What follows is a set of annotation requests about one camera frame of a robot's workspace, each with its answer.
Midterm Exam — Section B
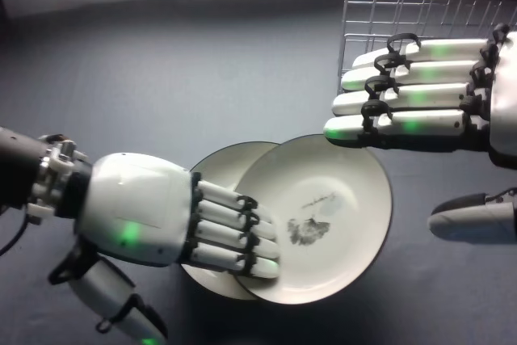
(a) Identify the white plate with ink print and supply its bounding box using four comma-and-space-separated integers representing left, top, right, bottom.
233, 133, 394, 305
179, 141, 280, 301

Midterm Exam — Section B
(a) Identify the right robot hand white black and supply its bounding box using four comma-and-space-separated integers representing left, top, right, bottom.
322, 23, 517, 247

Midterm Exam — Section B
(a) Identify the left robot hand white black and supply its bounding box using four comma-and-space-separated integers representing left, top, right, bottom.
47, 150, 283, 345

